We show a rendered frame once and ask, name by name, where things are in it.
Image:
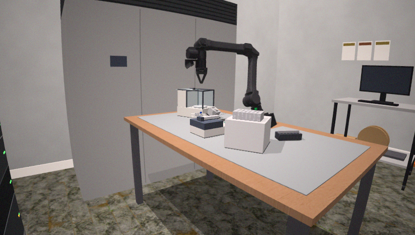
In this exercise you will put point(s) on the white block with grey holes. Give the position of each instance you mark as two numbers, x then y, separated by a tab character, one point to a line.
197	114

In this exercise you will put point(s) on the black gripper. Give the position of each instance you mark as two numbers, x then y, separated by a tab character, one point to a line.
202	70

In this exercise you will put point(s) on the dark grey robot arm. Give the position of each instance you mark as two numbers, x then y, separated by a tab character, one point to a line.
198	52

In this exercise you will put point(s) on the light grey bench mat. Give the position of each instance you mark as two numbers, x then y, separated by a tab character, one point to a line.
301	165

